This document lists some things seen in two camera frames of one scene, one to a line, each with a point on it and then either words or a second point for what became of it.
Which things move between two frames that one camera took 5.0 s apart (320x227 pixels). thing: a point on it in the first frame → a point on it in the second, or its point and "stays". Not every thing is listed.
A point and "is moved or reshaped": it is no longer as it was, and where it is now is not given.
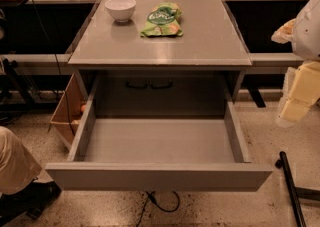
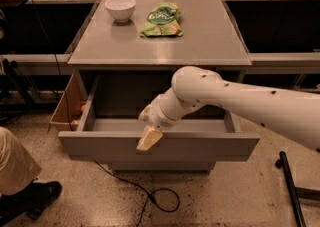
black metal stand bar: (297, 193) stays
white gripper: (308, 36) → (156, 115)
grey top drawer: (159, 154) is moved or reshaped
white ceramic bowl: (121, 8) stays
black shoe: (32, 201) stays
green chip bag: (164, 20) stays
